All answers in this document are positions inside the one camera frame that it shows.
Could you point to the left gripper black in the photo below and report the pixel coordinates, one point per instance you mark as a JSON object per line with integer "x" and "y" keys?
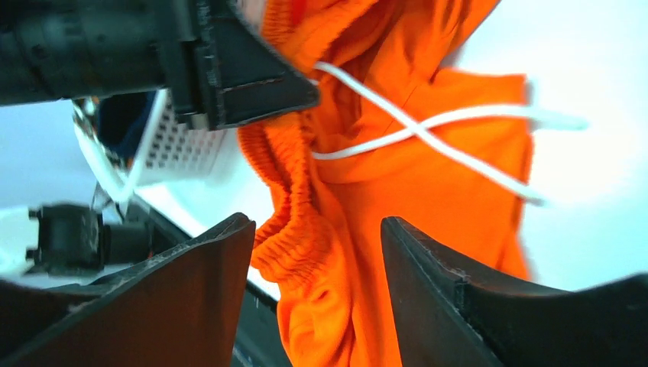
{"x": 216, "y": 64}

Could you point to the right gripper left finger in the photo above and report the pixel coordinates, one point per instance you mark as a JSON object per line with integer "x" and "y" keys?
{"x": 178, "y": 308}

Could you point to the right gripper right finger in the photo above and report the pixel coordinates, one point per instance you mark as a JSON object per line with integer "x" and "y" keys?
{"x": 450, "y": 310}

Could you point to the bright orange shorts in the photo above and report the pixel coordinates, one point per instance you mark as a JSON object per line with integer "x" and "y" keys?
{"x": 322, "y": 245}

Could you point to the navy blue shorts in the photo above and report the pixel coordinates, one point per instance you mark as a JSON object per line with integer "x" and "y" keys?
{"x": 121, "y": 120}

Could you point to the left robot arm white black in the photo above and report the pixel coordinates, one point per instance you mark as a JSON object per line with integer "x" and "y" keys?
{"x": 153, "y": 84}

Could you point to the white plastic perforated basket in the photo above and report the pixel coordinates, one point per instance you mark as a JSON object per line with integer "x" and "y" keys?
{"x": 169, "y": 149}

